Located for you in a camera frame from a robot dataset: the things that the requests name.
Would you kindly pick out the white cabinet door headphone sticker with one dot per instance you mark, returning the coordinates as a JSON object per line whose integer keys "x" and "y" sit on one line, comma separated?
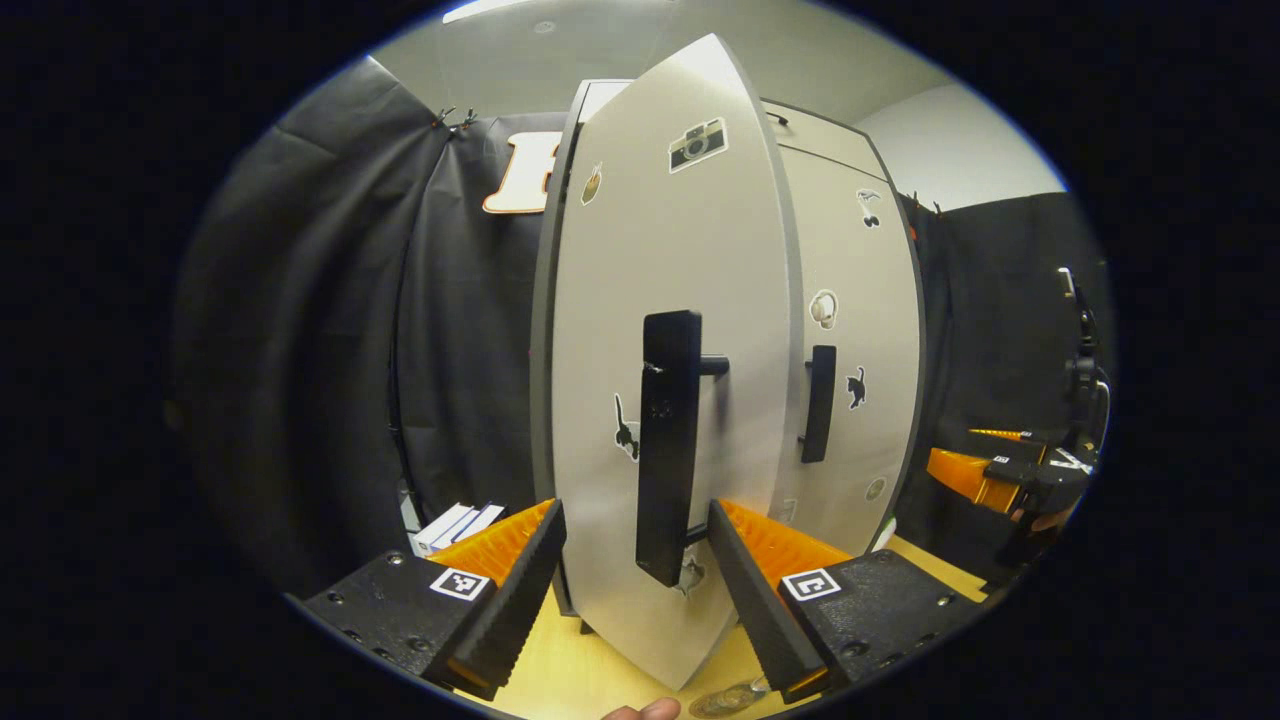
{"x": 870, "y": 300}

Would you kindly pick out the white and blue box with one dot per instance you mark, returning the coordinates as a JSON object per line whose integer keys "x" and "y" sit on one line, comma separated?
{"x": 455, "y": 525}

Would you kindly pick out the white cabinet door camera sticker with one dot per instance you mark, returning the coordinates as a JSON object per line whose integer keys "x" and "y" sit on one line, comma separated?
{"x": 680, "y": 250}

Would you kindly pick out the black backdrop cloth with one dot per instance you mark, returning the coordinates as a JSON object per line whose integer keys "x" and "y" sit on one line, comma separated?
{"x": 330, "y": 330}
{"x": 1000, "y": 320}

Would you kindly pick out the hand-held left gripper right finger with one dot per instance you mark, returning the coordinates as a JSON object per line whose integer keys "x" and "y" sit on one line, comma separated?
{"x": 755, "y": 600}

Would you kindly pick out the white and grey cabinet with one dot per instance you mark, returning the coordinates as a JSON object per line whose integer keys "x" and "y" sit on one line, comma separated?
{"x": 545, "y": 400}

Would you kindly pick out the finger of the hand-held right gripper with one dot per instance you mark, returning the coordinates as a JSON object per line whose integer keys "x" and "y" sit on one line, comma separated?
{"x": 1010, "y": 435}
{"x": 1015, "y": 475}

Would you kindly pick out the white cabinet drawer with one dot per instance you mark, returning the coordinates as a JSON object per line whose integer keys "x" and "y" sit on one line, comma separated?
{"x": 825, "y": 145}

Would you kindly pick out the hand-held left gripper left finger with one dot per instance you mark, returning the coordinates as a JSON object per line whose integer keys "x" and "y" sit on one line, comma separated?
{"x": 520, "y": 590}

